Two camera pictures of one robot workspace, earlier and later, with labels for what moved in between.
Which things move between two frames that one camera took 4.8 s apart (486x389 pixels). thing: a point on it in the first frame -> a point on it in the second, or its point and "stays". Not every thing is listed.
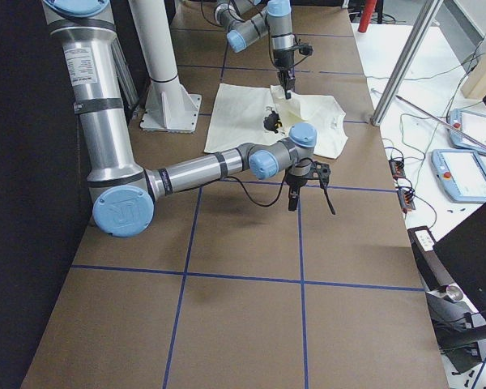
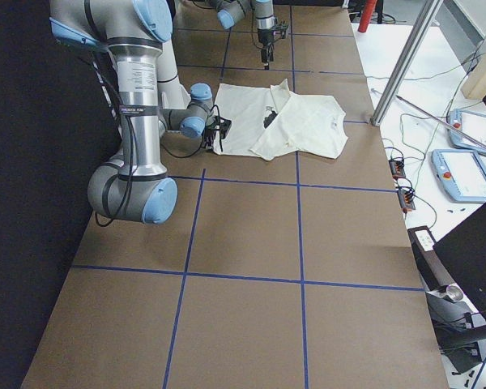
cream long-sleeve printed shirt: x=243 y=114 stays
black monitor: x=471 y=254 stays
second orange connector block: x=406 y=199 stays
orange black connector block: x=397 y=168 stays
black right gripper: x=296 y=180 -> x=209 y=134
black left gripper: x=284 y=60 -> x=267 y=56
